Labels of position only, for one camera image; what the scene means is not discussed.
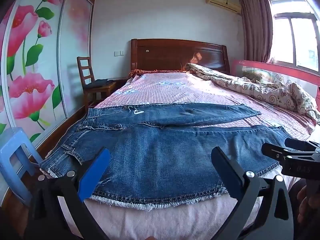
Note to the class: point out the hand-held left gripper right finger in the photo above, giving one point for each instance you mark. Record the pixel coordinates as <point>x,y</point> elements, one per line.
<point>225,172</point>

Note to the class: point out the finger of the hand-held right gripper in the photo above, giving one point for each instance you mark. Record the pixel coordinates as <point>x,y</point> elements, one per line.
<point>280,152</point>
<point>300,143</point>

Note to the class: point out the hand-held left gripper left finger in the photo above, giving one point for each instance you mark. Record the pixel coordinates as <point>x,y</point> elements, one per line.
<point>96,171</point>

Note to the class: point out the blue denim pants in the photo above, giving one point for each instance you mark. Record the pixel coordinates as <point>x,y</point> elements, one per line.
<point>162,155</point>

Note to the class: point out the person's right hand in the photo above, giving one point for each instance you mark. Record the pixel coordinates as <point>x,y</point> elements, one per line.
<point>301,205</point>

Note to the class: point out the floral patterned quilt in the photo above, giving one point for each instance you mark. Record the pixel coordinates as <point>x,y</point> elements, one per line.
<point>250,87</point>

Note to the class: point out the blue plastic stool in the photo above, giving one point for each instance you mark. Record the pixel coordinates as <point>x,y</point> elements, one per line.
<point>15,142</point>

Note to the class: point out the dark folded clothes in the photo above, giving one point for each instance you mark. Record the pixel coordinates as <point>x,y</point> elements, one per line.
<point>100,83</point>

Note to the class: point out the bed with pink checked sheet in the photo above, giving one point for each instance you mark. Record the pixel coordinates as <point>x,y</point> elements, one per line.
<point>175,85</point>

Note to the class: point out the wooden chair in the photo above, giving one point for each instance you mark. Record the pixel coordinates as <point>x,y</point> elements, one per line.
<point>83,71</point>

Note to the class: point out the window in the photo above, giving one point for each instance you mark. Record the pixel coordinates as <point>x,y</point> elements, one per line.
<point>297,37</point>

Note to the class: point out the fringed brown blanket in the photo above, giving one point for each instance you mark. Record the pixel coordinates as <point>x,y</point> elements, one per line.
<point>155,71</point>

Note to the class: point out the brown curtain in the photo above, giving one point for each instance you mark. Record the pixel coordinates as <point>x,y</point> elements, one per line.
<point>255,25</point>

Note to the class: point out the dark wooden headboard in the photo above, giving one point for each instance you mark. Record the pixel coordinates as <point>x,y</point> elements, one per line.
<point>170,55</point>

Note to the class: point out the flower print sliding wardrobe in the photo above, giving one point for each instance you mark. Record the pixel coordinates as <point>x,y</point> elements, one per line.
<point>37,55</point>

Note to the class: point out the pink bed guard rail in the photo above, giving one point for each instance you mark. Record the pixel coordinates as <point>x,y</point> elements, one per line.
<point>272,68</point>

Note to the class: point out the white wall switch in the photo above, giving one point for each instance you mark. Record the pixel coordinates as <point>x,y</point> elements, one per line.
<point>119,53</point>

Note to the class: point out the wall air conditioner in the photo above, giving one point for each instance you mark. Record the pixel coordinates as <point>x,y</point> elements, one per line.
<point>221,1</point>

